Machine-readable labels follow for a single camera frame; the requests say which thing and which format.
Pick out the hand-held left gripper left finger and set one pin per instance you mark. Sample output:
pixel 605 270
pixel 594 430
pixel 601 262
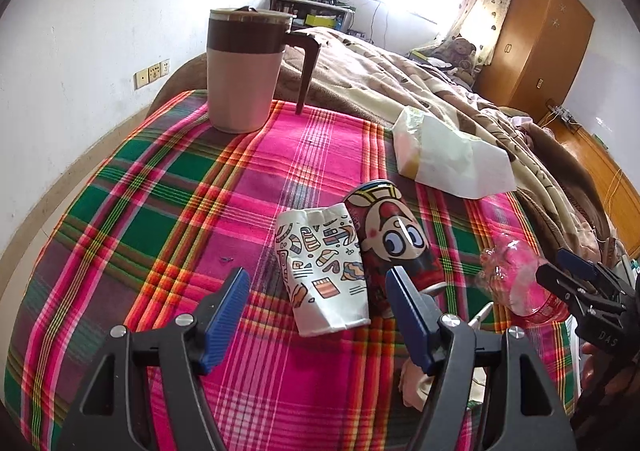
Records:
pixel 225 326

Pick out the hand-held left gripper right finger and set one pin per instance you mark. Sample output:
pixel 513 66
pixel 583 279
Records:
pixel 410 326

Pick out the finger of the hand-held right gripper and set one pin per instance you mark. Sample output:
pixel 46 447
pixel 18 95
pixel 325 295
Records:
pixel 560 283
pixel 575 263

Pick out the clear plastic bottle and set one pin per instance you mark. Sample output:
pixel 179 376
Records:
pixel 515 276

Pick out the patterned white paper cup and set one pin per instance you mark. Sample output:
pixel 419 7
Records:
pixel 320 281

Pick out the person's right hand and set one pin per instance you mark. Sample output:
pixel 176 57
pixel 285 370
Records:
pixel 617 376

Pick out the red cartoon can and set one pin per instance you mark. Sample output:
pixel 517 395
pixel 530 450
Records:
pixel 395 236

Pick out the plaid bed sheet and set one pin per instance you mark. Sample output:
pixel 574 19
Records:
pixel 150 231

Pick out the white power strip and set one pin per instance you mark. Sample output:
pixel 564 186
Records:
pixel 560 113

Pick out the white paper bag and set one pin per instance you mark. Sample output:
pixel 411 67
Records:
pixel 450 156

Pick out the wooden wardrobe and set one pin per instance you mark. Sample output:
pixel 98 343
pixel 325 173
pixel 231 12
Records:
pixel 535 46

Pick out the pink and brown pitcher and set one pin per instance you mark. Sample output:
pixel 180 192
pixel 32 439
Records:
pixel 240 86

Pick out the brown teddy bear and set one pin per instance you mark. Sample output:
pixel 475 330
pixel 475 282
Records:
pixel 460 51

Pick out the beige and brown blanket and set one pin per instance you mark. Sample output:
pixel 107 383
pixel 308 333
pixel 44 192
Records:
pixel 400 81

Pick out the yellow box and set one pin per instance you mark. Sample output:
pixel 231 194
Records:
pixel 320 21

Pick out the beige wall socket strip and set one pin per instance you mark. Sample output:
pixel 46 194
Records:
pixel 150 75

